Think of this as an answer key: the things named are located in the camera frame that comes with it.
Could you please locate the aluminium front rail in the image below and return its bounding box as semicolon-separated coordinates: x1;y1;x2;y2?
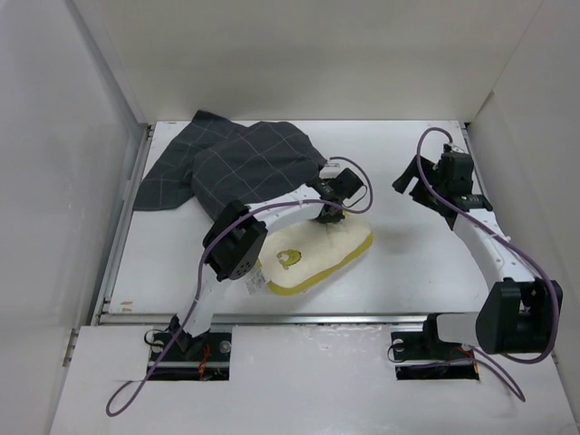
92;310;529;325

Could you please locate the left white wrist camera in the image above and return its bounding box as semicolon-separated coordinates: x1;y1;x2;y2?
319;161;343;179

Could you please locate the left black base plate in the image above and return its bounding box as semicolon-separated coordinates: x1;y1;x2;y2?
150;331;232;382

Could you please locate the cream yellow-edged pillow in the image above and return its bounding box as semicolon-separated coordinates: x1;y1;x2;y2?
256;215;373;296

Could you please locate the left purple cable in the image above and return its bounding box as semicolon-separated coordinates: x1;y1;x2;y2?
104;156;376;417

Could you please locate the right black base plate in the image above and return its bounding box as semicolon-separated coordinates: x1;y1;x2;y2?
388;331;479;381

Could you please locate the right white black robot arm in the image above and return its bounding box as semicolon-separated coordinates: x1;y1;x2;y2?
392;146;563;364

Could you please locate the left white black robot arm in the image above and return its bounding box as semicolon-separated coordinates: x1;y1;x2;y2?
168;168;373;360

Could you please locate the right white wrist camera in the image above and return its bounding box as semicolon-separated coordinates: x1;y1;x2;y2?
443;142;466;153

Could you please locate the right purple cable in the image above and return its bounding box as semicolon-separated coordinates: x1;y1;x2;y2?
415;126;561;403

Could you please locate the white pillow care label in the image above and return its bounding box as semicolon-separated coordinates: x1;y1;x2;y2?
244;267;267;295

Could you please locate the purple cable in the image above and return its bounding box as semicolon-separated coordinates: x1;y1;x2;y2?
104;156;376;417
415;126;561;403

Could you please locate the dark grey checked pillowcase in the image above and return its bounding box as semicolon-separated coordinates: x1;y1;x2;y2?
133;111;326;218

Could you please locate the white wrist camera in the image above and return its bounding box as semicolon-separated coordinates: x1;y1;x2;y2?
319;161;343;179
443;142;466;153

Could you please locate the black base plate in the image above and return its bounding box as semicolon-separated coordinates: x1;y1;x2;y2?
150;331;232;382
388;331;479;381

